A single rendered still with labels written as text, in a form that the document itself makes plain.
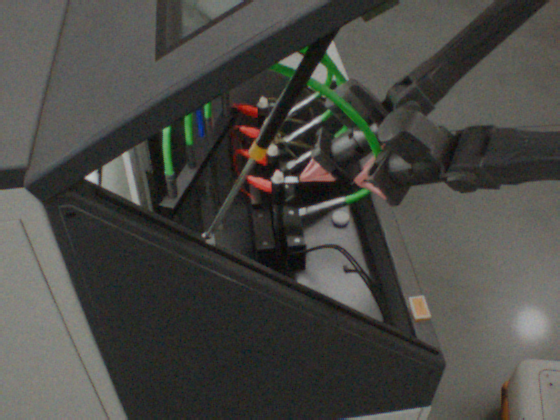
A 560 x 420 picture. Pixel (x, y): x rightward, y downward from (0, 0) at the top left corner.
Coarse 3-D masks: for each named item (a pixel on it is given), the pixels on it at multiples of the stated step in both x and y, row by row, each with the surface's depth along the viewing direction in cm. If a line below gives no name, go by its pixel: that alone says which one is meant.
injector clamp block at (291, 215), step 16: (288, 160) 146; (288, 176) 142; (288, 192) 139; (288, 208) 135; (256, 224) 132; (288, 224) 132; (256, 240) 129; (272, 240) 129; (288, 240) 129; (304, 240) 129; (256, 256) 131; (272, 256) 130; (288, 256) 130; (304, 256) 131
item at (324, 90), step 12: (288, 72) 94; (312, 84) 94; (336, 96) 95; (348, 108) 95; (360, 120) 96; (168, 132) 109; (372, 132) 98; (168, 144) 111; (372, 144) 99; (168, 156) 113; (168, 168) 115; (360, 192) 107; (348, 204) 109
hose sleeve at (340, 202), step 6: (336, 198) 110; (342, 198) 109; (318, 204) 112; (324, 204) 111; (330, 204) 110; (336, 204) 110; (342, 204) 109; (312, 210) 113; (318, 210) 112; (324, 210) 111; (330, 210) 111; (312, 216) 114
